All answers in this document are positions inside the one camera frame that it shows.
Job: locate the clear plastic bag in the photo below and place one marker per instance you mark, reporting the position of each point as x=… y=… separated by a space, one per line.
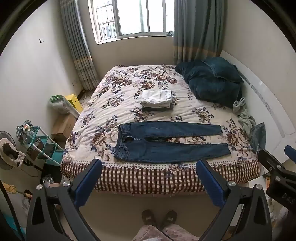
x=59 y=105

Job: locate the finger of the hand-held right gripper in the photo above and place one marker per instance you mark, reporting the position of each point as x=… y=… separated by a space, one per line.
x=291 y=151
x=269 y=161

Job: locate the yellow box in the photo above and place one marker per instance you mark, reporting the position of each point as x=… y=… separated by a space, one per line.
x=74 y=102

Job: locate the light green cloth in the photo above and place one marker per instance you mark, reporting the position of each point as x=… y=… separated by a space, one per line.
x=244 y=115

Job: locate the dark teal pillow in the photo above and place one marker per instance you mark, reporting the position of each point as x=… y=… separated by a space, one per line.
x=222 y=69

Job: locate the white folded pants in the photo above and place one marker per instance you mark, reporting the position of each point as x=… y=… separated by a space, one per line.
x=155 y=95

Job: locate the faded denim garment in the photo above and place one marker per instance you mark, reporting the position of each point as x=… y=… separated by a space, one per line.
x=259 y=136

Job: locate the grey folded pants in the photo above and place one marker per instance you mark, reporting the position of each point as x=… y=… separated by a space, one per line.
x=157 y=108

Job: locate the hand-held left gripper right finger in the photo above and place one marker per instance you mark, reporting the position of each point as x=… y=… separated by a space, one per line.
x=209 y=183

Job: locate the blue denim pants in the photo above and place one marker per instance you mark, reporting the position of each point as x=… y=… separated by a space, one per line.
x=152 y=150

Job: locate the yellow floor brush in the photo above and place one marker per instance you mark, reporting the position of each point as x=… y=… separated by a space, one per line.
x=11 y=188

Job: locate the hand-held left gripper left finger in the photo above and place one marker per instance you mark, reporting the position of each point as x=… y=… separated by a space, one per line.
x=89 y=183

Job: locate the small windowsill item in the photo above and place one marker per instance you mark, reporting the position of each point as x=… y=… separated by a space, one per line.
x=170 y=33

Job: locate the white headboard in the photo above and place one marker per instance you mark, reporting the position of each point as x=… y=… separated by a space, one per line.
x=266 y=92

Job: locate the window with white frame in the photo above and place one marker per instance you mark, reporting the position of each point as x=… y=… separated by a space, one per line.
x=134 y=16

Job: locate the dark teal quilt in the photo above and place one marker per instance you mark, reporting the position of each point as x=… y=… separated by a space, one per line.
x=208 y=88

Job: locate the bed with floral bedspread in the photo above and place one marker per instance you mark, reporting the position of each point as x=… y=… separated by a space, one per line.
x=115 y=106

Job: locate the teal shelf rack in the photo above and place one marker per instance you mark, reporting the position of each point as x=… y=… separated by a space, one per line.
x=44 y=148

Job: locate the standing fan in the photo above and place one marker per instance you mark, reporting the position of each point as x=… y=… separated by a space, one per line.
x=9 y=153

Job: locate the brown slipper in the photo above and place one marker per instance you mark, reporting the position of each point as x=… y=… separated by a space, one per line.
x=170 y=217
x=148 y=217

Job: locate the grey-blue striped curtain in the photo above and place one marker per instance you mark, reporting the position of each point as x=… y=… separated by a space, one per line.
x=78 y=46
x=196 y=30

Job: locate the cardboard box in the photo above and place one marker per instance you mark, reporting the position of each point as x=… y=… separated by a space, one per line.
x=63 y=126

